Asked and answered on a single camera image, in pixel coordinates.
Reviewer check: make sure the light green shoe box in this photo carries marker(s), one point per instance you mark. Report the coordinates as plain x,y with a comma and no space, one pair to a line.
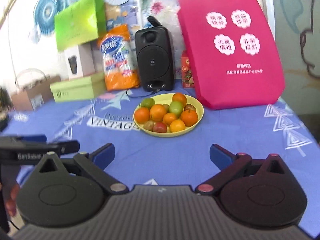
84,88

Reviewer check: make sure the small orange tangerine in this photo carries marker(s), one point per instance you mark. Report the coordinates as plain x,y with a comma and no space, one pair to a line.
169,118

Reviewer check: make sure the person's left hand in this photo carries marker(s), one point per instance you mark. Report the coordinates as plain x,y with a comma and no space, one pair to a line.
10,202

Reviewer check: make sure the orange paper cup package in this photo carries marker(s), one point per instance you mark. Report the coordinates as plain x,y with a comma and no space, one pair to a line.
119,64

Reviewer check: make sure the large green guava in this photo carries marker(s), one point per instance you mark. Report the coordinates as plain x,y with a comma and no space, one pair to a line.
147,103

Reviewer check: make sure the dark red-green plum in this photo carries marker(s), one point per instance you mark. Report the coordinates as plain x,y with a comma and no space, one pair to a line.
189,107

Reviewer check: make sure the pink nonwoven tote bag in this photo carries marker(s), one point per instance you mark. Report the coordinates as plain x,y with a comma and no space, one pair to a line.
232,53

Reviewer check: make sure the tall orange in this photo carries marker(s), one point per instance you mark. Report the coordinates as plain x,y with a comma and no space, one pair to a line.
157,112

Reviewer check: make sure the orange mandarin with long stem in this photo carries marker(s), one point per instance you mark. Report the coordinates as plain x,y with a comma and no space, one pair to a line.
142,115

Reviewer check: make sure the round green apple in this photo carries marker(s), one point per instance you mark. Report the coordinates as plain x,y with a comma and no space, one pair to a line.
176,107

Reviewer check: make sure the white coffee cup box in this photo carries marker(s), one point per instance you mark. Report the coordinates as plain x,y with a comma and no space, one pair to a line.
79,61

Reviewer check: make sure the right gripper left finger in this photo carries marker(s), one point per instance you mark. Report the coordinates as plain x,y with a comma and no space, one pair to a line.
83,174

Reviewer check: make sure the red tomato cracker box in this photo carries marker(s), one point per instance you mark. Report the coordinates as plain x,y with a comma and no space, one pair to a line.
186,73

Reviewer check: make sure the small yellow-orange citrus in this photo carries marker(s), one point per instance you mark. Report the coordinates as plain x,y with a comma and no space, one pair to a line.
177,126

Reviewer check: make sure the orange mandarin short stem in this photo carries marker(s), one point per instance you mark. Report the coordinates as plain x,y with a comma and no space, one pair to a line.
189,117

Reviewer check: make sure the black speaker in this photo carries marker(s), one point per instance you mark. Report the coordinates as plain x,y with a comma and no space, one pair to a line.
154,57

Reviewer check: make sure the brown cardboard box left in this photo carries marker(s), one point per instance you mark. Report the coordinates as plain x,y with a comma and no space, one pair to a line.
35,95

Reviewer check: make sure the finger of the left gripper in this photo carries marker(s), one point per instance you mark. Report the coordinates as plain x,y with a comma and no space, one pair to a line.
68,147
31,137

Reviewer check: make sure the bright green flat box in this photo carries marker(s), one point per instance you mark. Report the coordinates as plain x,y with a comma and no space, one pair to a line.
81,22

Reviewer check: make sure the yellow plastic plate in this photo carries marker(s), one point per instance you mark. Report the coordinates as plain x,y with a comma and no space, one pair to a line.
167,99

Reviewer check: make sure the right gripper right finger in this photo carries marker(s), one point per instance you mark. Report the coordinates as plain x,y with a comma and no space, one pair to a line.
236,166

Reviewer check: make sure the large orange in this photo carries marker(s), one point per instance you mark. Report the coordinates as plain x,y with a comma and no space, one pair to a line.
179,97

